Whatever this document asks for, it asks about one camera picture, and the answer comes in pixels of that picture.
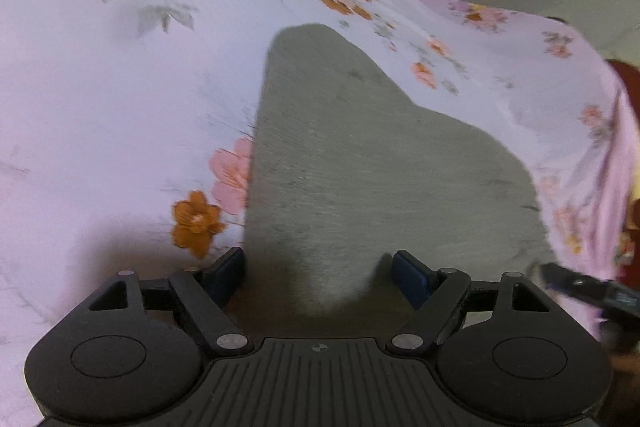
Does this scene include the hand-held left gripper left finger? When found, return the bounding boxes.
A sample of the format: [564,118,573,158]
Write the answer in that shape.
[88,247,249,359]

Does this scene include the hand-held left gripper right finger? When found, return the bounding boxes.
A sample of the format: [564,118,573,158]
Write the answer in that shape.
[385,250,552,356]

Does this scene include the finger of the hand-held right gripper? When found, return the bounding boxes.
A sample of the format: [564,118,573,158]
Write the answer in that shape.
[539,261,640,322]

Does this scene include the grey pants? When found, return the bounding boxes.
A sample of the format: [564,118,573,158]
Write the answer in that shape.
[227,23,558,325]

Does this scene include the pink floral bedsheet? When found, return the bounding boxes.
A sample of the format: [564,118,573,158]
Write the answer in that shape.
[0,0,640,427]

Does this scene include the colourful printed blanket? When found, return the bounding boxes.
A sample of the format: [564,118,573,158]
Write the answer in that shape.
[606,59,640,269]

